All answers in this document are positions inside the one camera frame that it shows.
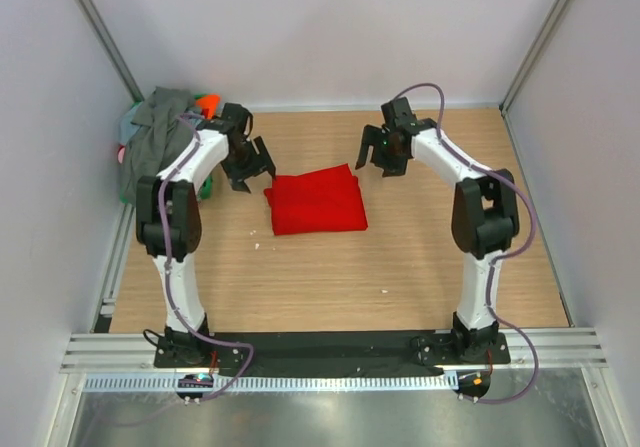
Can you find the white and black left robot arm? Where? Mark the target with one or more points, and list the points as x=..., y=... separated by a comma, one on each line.
x=168, y=225

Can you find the orange garment in basket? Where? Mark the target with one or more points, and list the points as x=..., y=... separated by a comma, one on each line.
x=208, y=104

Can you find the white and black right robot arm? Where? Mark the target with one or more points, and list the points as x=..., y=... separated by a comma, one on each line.
x=485, y=217

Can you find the red t-shirt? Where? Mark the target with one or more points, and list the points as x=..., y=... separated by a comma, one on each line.
x=326, y=200

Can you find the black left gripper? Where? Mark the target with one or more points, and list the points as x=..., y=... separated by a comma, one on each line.
x=266, y=161

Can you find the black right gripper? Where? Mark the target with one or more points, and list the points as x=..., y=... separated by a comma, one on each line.
x=371, y=136

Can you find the grey t-shirt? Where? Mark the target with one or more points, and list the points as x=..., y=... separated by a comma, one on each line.
x=144, y=159

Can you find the light blue garment in basket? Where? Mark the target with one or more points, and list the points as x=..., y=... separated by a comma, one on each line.
x=155, y=123

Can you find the white slotted cable duct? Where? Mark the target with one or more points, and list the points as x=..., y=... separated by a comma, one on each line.
x=183, y=383

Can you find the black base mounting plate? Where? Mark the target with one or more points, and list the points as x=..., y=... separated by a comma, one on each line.
x=334, y=354

